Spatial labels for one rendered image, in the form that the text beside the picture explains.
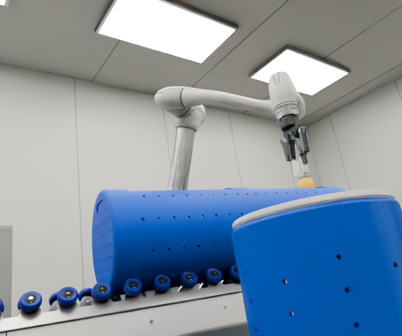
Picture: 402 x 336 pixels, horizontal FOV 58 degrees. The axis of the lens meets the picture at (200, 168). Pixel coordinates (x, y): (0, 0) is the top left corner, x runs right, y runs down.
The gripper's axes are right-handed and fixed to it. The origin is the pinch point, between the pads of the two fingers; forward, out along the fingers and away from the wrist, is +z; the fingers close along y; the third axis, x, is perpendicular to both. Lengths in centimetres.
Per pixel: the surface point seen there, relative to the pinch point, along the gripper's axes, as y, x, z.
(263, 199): 11.8, -29.9, 15.5
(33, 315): 10, -95, 39
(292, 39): -145, 178, -208
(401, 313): 66, -54, 45
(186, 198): 11, -56, 14
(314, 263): 61, -63, 37
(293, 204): 60, -63, 29
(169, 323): 12, -65, 45
